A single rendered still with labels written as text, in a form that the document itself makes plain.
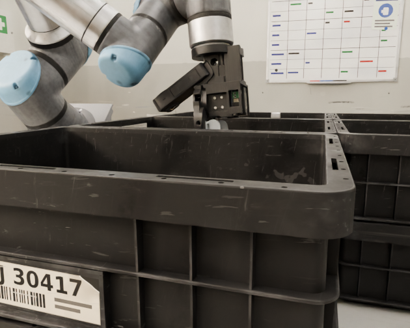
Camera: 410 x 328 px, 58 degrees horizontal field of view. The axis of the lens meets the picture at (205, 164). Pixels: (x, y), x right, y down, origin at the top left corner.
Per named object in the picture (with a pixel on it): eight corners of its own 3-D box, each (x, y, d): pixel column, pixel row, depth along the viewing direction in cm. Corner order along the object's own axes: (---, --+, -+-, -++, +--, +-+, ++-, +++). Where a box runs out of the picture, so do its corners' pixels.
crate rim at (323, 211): (-183, 184, 30) (-189, 154, 29) (64, 141, 58) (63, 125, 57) (355, 243, 18) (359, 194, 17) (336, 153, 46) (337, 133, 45)
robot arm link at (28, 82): (10, 122, 92) (-28, 81, 81) (42, 84, 98) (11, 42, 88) (46, 131, 87) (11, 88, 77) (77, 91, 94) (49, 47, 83)
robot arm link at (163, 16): (113, 22, 66) (155, 4, 59) (142, -13, 72) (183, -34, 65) (140, 56, 71) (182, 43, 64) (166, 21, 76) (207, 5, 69)
